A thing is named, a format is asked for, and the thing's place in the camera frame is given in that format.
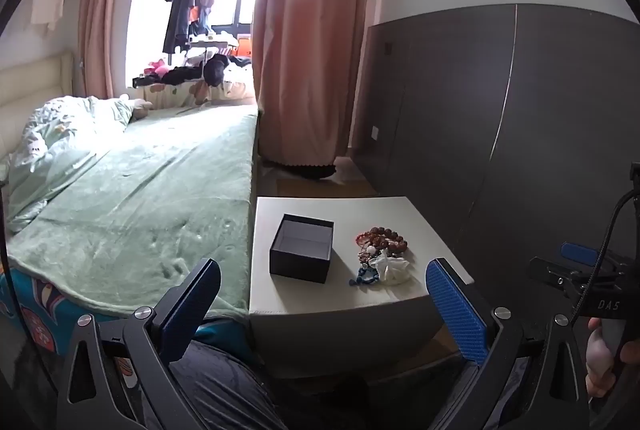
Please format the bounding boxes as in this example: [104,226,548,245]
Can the white square bedside table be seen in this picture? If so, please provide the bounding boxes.
[248,196,475,378]

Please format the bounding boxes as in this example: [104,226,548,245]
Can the pile of bead bracelets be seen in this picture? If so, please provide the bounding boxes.
[369,224,410,255]

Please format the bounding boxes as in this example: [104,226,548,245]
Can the blue string bracelet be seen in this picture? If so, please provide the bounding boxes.
[349,266,381,287]

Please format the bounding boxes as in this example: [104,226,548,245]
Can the floral bed cover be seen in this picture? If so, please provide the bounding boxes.
[142,80,256,111]

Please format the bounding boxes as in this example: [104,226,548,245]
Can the person's right hand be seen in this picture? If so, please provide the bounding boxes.
[586,317,626,398]

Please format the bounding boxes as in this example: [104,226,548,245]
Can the pale floral quilt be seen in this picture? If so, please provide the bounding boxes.
[5,96,151,233]

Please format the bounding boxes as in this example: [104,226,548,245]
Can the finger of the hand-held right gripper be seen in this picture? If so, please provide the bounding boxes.
[530,257,597,293]
[560,242,631,271]

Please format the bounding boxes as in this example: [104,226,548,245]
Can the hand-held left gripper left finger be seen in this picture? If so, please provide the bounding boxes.
[56,258,222,430]

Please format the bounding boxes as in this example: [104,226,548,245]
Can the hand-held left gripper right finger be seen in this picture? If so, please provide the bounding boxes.
[425,257,591,430]

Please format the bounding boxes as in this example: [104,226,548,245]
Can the beige upholstered bed frame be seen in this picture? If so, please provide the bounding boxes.
[0,50,76,161]

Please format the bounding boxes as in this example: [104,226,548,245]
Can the black braided cable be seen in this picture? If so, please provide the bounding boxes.
[570,190,640,336]

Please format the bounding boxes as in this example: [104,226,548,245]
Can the flat cardboard sheet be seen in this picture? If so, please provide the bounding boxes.
[275,175,376,198]

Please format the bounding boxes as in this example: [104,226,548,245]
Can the pile of black clothes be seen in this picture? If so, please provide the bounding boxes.
[132,54,233,88]

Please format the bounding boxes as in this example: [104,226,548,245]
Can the black cardboard box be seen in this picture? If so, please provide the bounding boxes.
[269,213,335,284]

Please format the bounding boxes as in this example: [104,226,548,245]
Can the person's dark trousers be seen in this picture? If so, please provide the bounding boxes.
[170,315,301,430]

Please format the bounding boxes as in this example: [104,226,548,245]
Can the white cloth pouch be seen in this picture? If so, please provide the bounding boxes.
[375,254,412,285]

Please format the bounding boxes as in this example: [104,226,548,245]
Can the colourful printed bedsheet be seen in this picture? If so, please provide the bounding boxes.
[0,270,131,356]

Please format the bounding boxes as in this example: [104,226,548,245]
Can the pink curtain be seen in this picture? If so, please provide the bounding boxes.
[251,0,386,181]
[77,0,151,100]

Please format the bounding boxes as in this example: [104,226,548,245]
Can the white folding rack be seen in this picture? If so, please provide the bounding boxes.
[170,34,241,65]

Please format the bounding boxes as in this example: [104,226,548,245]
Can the dark grey wardrobe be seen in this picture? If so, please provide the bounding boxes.
[350,4,640,311]

